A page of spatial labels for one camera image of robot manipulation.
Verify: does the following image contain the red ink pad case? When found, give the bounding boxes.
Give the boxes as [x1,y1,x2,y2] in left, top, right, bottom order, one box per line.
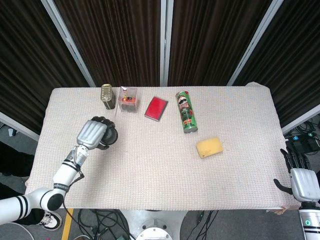
[143,95,169,123]

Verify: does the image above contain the grey metal partition rail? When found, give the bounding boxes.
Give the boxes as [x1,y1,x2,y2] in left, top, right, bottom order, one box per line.
[0,111,41,143]
[281,103,320,136]

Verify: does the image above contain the black floor cable bundle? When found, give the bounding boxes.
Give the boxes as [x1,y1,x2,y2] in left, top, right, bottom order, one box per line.
[182,209,220,240]
[77,208,131,240]

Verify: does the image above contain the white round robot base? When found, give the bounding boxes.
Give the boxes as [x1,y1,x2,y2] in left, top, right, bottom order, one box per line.
[119,209,189,240]

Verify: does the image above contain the green Pringles can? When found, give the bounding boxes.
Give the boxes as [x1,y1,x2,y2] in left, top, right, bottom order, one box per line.
[174,90,199,134]

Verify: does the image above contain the dark brown pleated curtain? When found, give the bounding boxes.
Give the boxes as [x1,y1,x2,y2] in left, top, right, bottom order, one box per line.
[234,0,320,128]
[0,0,95,136]
[53,0,163,87]
[167,0,273,87]

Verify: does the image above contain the clear plastic toy box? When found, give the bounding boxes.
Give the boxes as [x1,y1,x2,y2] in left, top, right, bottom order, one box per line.
[117,86,139,113]

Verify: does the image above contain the yellow sponge with green backing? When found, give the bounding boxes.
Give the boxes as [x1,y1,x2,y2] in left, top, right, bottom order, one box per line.
[195,136,224,159]

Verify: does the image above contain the black round object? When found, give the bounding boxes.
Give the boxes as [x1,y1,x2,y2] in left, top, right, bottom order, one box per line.
[101,124,119,146]

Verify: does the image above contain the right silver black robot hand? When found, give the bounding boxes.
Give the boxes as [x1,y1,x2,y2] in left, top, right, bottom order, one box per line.
[273,147,320,203]

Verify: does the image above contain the black power box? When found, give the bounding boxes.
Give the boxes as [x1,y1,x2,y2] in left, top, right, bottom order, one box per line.
[284,132,320,155]

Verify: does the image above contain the grey metal partition post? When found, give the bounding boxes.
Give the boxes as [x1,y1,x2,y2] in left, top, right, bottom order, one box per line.
[41,0,97,88]
[226,0,285,86]
[159,0,175,87]

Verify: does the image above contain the white waffle tablecloth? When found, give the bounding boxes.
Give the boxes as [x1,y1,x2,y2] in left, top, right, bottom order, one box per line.
[23,81,301,211]

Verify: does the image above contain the white black sneaker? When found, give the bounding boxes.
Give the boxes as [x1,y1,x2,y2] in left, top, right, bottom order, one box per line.
[38,211,63,231]

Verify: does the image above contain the person in black clothing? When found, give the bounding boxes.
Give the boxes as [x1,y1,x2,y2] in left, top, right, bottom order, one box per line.
[0,139,46,226]

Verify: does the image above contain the gold rectangular tin can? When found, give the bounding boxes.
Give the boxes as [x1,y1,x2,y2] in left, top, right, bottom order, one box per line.
[100,83,116,110]

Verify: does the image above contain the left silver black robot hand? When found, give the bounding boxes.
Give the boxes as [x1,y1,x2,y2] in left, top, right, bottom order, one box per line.
[76,116,117,151]

